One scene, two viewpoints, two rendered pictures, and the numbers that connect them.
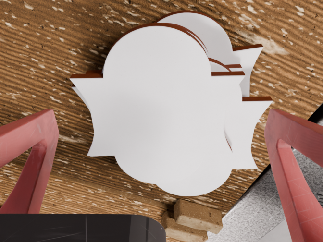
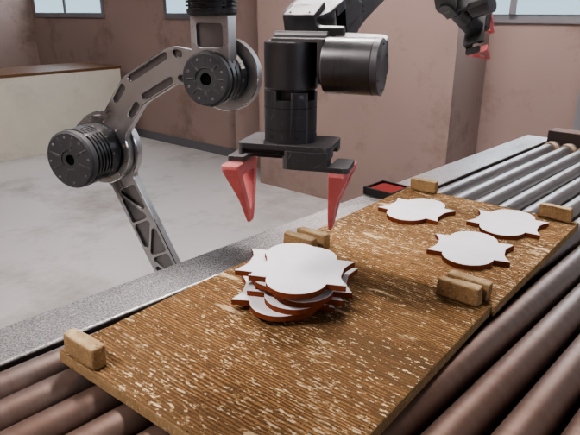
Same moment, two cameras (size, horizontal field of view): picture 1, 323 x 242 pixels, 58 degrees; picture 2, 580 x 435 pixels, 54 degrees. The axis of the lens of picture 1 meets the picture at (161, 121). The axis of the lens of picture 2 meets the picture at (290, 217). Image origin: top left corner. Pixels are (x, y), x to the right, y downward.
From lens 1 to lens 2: 56 cm
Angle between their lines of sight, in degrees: 37
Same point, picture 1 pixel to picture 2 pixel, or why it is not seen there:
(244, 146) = (256, 256)
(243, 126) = (254, 263)
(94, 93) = (334, 280)
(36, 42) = (375, 330)
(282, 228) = not seen: hidden behind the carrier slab
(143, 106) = (309, 272)
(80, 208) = (391, 259)
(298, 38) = (206, 307)
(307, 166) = (211, 264)
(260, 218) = (254, 244)
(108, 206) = (368, 257)
